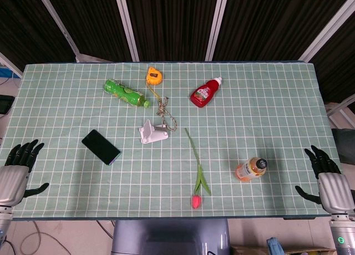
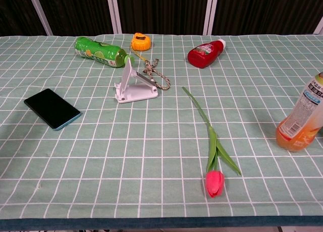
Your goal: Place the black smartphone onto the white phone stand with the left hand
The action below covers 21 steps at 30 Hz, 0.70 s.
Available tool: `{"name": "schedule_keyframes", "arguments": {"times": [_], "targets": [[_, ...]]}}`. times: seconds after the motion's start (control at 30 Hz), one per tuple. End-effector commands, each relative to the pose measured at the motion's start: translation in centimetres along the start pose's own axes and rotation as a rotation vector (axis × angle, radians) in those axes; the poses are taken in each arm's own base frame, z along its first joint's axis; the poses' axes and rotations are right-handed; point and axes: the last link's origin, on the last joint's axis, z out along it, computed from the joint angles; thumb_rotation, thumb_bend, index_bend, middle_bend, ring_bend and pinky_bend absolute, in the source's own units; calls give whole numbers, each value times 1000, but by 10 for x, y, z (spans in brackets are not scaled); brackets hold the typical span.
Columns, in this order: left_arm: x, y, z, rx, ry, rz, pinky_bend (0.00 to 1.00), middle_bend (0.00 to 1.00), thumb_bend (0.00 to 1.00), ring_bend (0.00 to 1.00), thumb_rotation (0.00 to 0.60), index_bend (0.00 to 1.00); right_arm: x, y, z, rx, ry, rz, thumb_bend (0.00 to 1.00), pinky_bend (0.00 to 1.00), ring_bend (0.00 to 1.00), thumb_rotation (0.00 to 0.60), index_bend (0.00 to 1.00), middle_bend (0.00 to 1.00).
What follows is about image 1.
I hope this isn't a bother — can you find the white folding phone stand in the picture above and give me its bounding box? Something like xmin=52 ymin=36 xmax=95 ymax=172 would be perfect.
xmin=138 ymin=119 xmax=169 ymax=145

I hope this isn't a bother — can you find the black box device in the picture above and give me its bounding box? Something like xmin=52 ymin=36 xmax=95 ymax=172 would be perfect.
xmin=0 ymin=95 xmax=14 ymax=115

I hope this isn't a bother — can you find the blue fabric bag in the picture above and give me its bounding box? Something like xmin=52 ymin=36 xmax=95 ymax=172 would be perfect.
xmin=266 ymin=237 xmax=286 ymax=255

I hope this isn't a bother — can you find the white aluminium frame post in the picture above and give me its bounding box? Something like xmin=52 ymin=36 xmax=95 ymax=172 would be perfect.
xmin=298 ymin=0 xmax=355 ymax=62
xmin=204 ymin=0 xmax=230 ymax=62
xmin=114 ymin=0 xmax=140 ymax=62
xmin=35 ymin=0 xmax=82 ymax=62
xmin=0 ymin=52 xmax=23 ymax=79

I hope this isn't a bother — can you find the beige floor cable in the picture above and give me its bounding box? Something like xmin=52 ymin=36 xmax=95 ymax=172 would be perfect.
xmin=19 ymin=220 xmax=70 ymax=255

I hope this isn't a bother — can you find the green plastic drink bottle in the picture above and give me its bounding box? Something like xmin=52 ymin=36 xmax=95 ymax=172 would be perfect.
xmin=104 ymin=79 xmax=151 ymax=109

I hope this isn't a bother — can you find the braided beige rope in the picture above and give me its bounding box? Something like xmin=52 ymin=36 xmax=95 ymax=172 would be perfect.
xmin=156 ymin=96 xmax=178 ymax=132

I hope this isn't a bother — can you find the orange tape measure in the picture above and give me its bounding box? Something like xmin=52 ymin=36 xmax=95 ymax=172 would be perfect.
xmin=146 ymin=67 xmax=164 ymax=103

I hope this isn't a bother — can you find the black pleated curtain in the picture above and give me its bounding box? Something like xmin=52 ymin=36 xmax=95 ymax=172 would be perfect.
xmin=0 ymin=0 xmax=355 ymax=114

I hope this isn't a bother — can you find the blue plastic crate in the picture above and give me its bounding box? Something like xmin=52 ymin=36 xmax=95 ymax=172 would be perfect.
xmin=0 ymin=66 xmax=15 ymax=79

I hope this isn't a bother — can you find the artificial pink tulip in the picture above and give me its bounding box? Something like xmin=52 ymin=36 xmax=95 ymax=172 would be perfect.
xmin=184 ymin=127 xmax=212 ymax=210

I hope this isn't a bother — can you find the green checked tablecloth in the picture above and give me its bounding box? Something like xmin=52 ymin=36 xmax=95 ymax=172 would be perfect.
xmin=0 ymin=61 xmax=351 ymax=220

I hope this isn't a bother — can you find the orange juice bottle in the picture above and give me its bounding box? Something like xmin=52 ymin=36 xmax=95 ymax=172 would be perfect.
xmin=236 ymin=156 xmax=268 ymax=183

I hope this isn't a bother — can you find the grey robot torso base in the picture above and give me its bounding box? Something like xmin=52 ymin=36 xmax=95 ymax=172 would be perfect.
xmin=110 ymin=219 xmax=231 ymax=255

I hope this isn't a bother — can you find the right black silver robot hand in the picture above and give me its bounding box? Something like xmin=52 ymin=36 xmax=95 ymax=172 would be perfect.
xmin=295 ymin=145 xmax=355 ymax=214

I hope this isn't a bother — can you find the black smartphone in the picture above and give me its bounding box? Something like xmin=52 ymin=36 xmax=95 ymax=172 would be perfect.
xmin=81 ymin=129 xmax=122 ymax=166

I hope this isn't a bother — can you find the white aluminium frame base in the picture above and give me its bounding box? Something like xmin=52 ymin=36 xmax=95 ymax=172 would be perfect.
xmin=324 ymin=93 xmax=355 ymax=129

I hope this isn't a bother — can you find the red ketchup squeeze bottle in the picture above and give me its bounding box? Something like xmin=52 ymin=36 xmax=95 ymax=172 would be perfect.
xmin=190 ymin=76 xmax=223 ymax=108

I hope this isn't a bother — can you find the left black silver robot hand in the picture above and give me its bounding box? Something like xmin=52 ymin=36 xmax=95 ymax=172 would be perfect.
xmin=0 ymin=139 xmax=50 ymax=207

